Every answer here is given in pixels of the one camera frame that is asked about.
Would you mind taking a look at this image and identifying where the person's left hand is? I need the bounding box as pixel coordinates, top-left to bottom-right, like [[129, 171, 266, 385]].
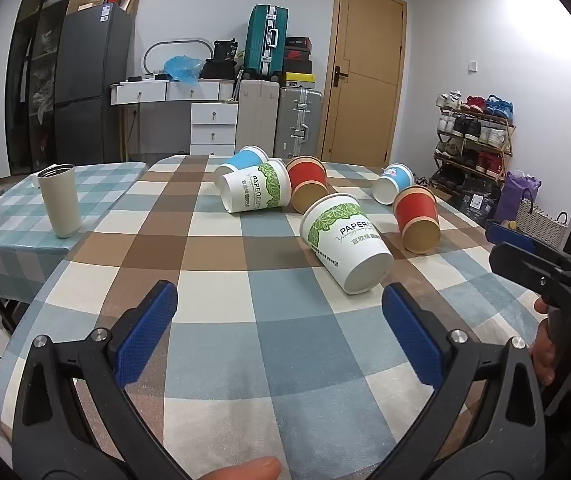
[[198, 456, 282, 480]]

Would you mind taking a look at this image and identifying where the silver suitcase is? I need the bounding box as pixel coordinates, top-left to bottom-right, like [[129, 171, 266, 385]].
[[274, 86, 324, 160]]

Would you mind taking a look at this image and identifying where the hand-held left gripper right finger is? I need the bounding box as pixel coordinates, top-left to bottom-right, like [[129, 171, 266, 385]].
[[370, 282, 549, 480]]

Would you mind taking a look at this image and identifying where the teal checked tablecloth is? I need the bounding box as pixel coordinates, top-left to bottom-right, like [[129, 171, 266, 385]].
[[0, 161, 147, 306]]

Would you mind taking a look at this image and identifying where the white drawer unit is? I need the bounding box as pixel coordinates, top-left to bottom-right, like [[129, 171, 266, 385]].
[[190, 102, 239, 157]]

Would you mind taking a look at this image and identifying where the oval mirror frame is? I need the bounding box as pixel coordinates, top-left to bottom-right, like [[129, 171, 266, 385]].
[[144, 37, 215, 80]]

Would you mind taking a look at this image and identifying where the blue plastic bag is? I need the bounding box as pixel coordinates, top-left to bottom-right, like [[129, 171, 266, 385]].
[[164, 55, 205, 86]]

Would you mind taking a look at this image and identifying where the stack of dark shoe boxes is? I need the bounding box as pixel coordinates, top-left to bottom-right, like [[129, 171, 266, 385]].
[[284, 36, 313, 76]]

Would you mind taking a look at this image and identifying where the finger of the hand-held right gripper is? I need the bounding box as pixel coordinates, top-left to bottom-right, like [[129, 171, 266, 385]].
[[489, 241, 571, 308], [485, 222, 541, 257]]

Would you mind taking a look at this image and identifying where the purple bag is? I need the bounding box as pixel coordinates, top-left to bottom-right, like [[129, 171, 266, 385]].
[[494, 170, 542, 224]]

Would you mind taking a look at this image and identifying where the woven basket bag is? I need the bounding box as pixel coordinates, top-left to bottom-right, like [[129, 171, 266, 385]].
[[514, 199, 569, 249]]

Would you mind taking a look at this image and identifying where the beige tumbler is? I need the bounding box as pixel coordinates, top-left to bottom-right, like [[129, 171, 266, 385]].
[[37, 163, 82, 239]]

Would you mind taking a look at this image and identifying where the dark glass cabinet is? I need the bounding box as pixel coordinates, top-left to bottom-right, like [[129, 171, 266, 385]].
[[4, 0, 71, 177]]

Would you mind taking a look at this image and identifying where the person's right hand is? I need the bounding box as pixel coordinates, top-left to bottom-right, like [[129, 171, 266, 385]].
[[529, 299, 571, 387]]

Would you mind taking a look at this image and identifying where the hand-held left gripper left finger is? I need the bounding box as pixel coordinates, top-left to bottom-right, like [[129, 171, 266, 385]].
[[13, 280, 186, 480]]

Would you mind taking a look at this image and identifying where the white paper cup green print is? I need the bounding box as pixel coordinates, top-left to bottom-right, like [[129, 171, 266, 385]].
[[299, 193, 394, 295], [220, 159, 292, 215]]

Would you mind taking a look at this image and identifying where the brown blue checked tablecloth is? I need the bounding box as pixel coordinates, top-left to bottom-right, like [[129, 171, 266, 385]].
[[0, 152, 546, 480]]

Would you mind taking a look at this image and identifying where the red paper cup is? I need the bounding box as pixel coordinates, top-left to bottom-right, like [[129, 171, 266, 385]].
[[393, 186, 441, 254], [285, 156, 329, 215]]

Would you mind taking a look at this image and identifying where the black bag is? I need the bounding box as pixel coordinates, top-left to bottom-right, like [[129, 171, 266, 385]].
[[200, 39, 239, 80]]

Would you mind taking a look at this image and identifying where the teal suitcase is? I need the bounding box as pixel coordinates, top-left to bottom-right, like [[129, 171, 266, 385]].
[[244, 5, 291, 79]]

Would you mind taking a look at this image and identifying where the beige suitcase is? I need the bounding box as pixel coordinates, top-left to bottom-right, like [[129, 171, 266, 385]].
[[236, 79, 281, 159]]

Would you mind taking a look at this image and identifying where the wooden shoe rack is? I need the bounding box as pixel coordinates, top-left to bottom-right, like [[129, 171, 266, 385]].
[[430, 91, 516, 198]]

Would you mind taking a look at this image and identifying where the white dressing table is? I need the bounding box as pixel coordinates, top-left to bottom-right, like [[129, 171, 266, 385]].
[[110, 79, 239, 157]]

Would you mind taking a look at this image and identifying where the wooden door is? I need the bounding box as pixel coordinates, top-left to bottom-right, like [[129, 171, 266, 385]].
[[317, 0, 409, 167]]

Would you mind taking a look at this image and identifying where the blue paper cup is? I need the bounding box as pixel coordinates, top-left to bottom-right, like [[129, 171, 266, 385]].
[[371, 163, 415, 206], [214, 146, 270, 186]]

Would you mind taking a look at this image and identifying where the dark grey refrigerator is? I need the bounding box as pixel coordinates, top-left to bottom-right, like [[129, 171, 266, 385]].
[[54, 4, 135, 167]]

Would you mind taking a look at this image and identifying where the yellow box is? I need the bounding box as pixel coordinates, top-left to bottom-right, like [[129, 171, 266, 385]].
[[284, 72, 317, 89]]

